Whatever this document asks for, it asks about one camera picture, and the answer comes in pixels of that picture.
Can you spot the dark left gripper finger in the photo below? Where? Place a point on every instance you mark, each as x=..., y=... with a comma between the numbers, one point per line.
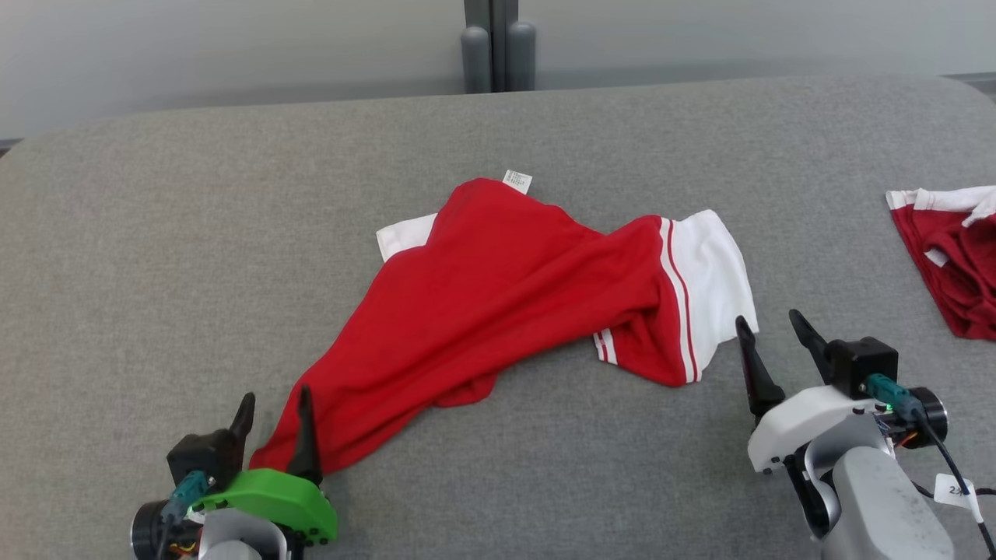
x=243, y=424
x=305, y=443

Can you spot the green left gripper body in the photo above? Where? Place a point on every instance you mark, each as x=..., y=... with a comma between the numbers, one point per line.
x=272, y=494

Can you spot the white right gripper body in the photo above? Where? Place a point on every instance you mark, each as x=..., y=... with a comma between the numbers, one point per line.
x=801, y=420

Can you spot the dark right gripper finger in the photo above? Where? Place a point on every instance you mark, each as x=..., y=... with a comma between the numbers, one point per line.
x=759, y=381
x=815, y=346

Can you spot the red shorts white stripe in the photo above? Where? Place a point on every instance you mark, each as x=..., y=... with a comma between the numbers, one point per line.
x=961, y=264

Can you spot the red jersey white trim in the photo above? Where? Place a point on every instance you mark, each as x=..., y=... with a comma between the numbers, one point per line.
x=506, y=295

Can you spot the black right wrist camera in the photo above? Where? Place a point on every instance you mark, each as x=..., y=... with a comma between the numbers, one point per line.
x=860, y=362

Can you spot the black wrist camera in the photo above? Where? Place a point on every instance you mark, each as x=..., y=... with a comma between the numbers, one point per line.
x=202, y=459
x=860, y=362

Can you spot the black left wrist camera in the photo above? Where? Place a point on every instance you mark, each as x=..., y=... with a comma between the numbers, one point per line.
x=202, y=459

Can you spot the grey metal floor rail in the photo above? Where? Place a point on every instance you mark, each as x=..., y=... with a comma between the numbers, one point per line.
x=973, y=77

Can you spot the grey round-topped post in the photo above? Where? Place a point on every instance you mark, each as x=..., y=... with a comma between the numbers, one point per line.
x=475, y=62
x=521, y=58

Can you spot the grey vertical wall frame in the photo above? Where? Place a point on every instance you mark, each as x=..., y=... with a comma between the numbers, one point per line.
x=498, y=39

